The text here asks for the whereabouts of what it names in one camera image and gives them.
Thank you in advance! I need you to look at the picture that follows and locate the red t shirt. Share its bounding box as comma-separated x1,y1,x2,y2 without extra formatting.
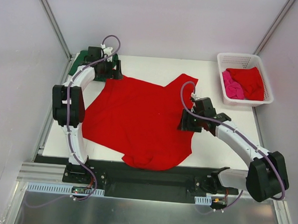
82,74,198,171
226,67,265,101

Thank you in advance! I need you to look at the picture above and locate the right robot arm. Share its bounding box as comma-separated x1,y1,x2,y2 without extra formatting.
179,94,289,202

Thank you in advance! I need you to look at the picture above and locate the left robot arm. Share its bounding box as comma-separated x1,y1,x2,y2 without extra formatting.
52,44,123,186

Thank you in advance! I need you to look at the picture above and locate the folded green t shirt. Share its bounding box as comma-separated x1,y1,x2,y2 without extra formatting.
68,50,118,82

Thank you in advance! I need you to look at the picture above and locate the pink t shirt in basket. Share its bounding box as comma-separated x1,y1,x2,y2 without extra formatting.
222,71,245,100

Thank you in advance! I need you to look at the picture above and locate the white plastic basket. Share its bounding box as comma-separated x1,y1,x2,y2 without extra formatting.
217,53,274,107

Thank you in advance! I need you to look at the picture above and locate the red t shirt in basket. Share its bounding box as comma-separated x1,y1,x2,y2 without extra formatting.
226,67,265,101

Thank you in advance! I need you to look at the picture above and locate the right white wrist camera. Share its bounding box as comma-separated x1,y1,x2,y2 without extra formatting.
190,93,200,102

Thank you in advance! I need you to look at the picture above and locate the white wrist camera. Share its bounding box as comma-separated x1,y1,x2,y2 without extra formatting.
190,93,200,102
100,44,113,58

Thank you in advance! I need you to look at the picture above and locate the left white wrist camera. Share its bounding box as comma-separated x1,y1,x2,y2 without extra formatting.
100,44,113,58

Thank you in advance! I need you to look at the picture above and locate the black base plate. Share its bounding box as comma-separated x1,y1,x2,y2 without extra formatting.
62,160,239,203

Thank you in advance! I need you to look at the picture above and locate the left aluminium frame post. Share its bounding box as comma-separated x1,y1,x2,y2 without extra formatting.
39,0,72,60

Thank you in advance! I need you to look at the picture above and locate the aluminium frame post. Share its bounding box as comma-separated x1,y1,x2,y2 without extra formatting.
39,0,72,60
253,0,297,56

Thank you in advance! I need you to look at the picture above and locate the right white cable duct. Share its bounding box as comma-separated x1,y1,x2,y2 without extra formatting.
194,196,212,206

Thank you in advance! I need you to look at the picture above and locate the white cable duct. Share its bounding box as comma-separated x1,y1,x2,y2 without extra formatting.
194,196,212,206
27,182,105,197

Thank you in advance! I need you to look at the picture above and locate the right aluminium frame post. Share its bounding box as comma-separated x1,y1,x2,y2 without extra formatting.
253,0,297,56

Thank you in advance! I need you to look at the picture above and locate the left white cable duct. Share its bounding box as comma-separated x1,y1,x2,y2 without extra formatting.
27,182,105,197

